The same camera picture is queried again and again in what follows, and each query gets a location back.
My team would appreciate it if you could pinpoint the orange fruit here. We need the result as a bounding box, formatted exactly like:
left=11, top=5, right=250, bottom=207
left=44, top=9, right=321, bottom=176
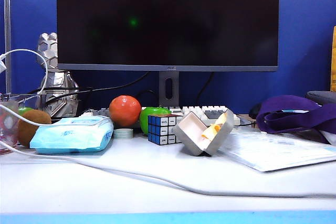
left=109, top=94, right=142, bottom=128

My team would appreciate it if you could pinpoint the short black cable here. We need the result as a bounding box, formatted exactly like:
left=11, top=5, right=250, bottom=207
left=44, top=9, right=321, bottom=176
left=195, top=71, right=215, bottom=107

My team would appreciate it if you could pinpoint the metal partition post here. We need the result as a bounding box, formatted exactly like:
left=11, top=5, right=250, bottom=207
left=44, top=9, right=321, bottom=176
left=4, top=0, right=13, bottom=95

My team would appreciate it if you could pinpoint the purple fabric strap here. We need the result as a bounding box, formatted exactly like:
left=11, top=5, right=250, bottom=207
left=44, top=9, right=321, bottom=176
left=256, top=95, right=336, bottom=145

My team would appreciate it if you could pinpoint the rubik's cube with printed stickers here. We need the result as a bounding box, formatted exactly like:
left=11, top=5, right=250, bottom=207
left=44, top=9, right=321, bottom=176
left=147, top=114, right=185, bottom=146

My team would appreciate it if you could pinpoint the grey suede glasses case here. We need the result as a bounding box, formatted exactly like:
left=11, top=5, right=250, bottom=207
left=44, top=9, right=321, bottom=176
left=172, top=108, right=235, bottom=157

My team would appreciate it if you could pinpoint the grey cushion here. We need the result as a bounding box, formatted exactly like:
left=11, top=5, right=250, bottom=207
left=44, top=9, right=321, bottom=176
left=306, top=90, right=336, bottom=107

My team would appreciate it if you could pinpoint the yellow cleaning cloth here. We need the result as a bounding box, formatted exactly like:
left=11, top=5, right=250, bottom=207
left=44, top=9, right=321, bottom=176
left=201, top=114, right=228, bottom=141

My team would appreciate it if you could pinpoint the white and grey keyboard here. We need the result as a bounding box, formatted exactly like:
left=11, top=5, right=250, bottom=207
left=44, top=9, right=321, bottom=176
left=78, top=105, right=242, bottom=128

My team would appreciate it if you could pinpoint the thick white cable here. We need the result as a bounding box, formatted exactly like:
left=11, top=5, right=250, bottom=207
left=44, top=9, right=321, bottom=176
left=0, top=140, right=336, bottom=199

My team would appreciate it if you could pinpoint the thin white cable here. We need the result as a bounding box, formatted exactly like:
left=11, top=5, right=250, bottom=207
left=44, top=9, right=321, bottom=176
left=0, top=48, right=49, bottom=104
left=0, top=103, right=112, bottom=128

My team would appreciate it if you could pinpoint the large green apple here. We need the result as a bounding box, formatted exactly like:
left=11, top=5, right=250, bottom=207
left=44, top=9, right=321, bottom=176
left=139, top=106, right=172, bottom=136

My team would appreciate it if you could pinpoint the brown kiwi fruit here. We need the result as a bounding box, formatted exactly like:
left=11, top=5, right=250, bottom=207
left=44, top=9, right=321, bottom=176
left=17, top=109, right=53, bottom=147

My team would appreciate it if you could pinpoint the long black cable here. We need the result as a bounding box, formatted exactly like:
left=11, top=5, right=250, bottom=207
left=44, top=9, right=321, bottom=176
left=26, top=71, right=151, bottom=104

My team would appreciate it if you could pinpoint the small green apple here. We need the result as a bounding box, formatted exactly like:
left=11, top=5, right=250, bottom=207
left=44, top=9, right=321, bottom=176
left=17, top=107, right=34, bottom=116

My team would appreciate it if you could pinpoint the silver geometric figurine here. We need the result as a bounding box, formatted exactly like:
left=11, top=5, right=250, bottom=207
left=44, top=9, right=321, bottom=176
left=36, top=32, right=80, bottom=118

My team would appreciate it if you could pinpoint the clear cup with red print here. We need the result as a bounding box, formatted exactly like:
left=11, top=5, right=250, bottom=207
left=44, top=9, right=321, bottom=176
left=0, top=100, right=20, bottom=155

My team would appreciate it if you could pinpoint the black computer mouse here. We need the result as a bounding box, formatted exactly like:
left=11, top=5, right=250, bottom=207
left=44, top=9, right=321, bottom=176
left=248, top=103, right=264, bottom=120

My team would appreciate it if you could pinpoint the light blue tissue pack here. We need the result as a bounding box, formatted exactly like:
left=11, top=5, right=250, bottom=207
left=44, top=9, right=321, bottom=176
left=29, top=115, right=114, bottom=155

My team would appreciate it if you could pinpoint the white tape roll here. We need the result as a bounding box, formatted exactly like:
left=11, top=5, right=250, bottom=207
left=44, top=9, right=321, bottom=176
left=113, top=128, right=134, bottom=140

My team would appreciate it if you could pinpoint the yellow box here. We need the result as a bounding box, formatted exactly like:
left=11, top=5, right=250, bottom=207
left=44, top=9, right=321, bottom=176
left=329, top=26, right=336, bottom=92

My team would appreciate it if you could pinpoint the black computer monitor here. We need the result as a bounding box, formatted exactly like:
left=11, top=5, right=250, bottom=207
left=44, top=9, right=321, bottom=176
left=56, top=0, right=279, bottom=72

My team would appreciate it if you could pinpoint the grey monitor stand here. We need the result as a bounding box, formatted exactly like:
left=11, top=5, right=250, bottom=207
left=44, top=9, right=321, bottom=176
left=158, top=71, right=180, bottom=109

